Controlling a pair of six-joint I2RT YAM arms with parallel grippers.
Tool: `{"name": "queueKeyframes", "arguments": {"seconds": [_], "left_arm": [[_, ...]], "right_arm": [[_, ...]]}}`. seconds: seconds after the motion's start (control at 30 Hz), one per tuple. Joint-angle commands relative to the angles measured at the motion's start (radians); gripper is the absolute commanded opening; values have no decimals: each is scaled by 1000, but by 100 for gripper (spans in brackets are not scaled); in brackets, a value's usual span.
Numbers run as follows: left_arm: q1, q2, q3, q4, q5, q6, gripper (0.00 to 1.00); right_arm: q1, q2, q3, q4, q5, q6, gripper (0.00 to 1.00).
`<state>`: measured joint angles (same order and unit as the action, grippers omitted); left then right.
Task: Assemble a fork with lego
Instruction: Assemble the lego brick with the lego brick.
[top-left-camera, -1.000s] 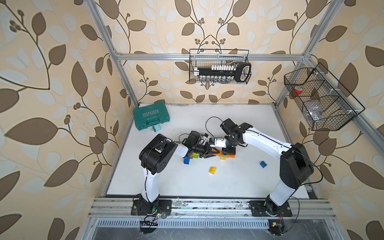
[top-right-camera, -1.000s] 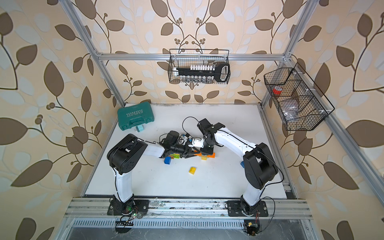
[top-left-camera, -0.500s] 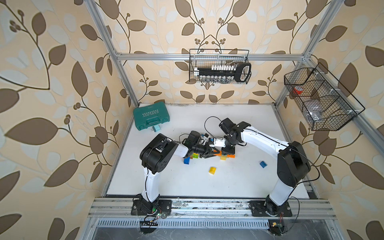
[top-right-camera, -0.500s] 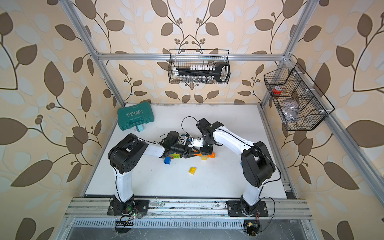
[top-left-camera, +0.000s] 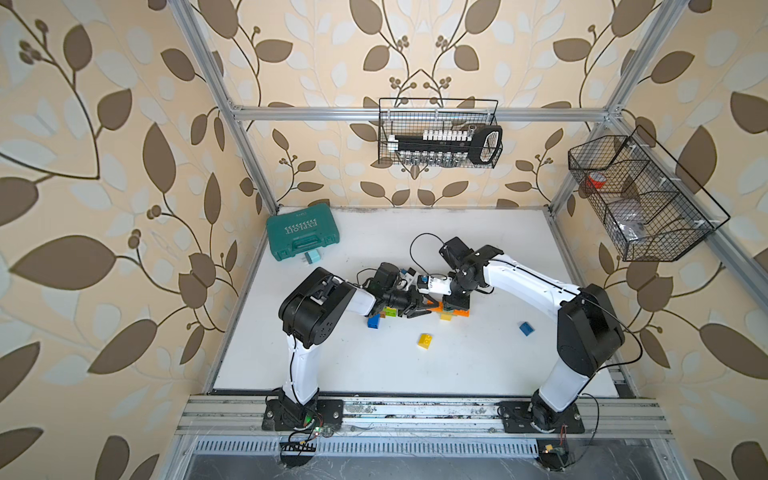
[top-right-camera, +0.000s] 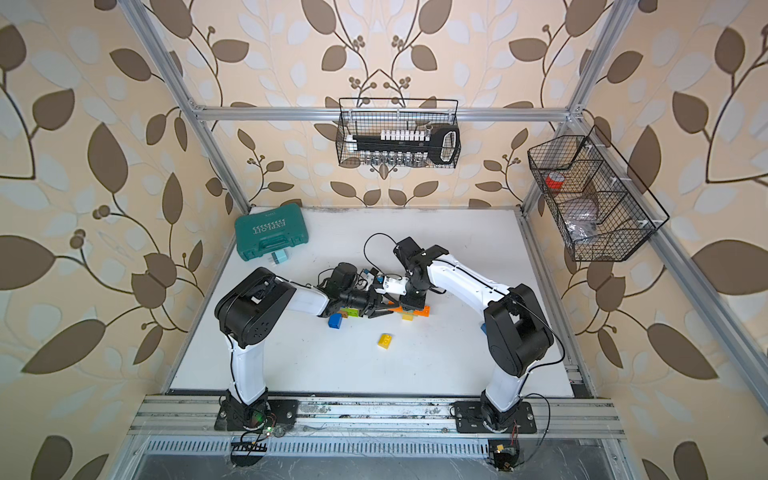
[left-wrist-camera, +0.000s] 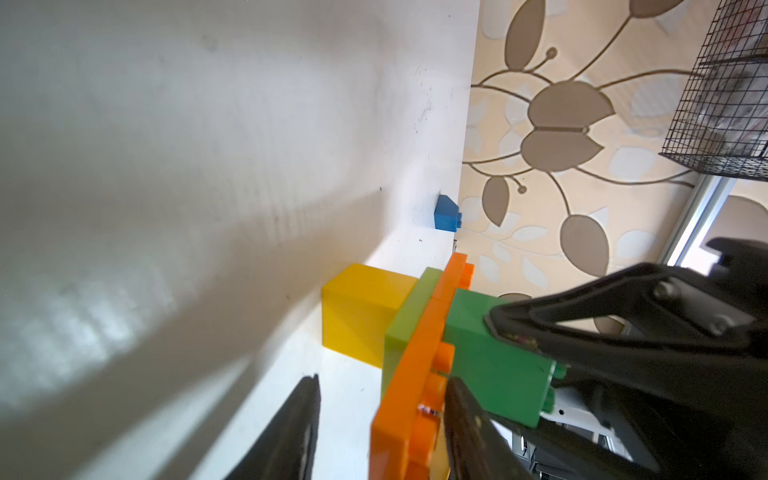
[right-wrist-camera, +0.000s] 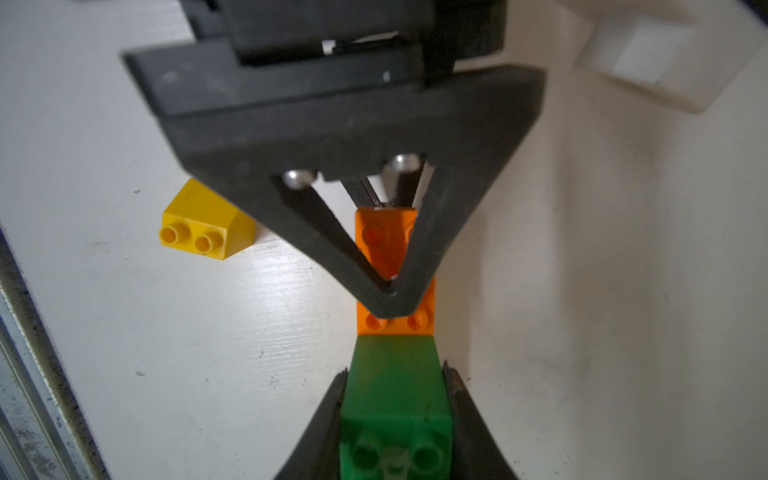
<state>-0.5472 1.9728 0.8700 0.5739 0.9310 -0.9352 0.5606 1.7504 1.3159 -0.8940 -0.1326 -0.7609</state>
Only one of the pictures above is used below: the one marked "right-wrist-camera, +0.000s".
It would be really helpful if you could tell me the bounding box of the orange lego brick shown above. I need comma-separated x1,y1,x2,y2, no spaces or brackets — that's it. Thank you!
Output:
355,208,436,336

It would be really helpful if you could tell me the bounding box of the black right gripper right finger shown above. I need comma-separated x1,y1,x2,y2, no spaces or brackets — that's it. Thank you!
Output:
442,362,519,480

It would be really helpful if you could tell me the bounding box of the yellow lego brick centre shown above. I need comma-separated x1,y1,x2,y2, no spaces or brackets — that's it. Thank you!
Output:
158,179,257,260

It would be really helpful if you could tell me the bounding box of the green lego brick square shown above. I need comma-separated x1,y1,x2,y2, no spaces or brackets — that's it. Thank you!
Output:
339,335,453,479

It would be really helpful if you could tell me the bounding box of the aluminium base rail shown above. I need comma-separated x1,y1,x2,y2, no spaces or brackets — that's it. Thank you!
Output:
1,239,110,479

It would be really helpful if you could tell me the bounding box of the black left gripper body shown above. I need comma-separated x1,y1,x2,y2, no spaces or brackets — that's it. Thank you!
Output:
122,1,507,117

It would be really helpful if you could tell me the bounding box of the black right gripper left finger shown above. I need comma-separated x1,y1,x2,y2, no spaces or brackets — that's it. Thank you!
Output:
275,370,348,480

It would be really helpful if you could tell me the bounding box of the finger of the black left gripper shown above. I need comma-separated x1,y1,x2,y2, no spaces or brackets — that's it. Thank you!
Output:
161,65,546,318

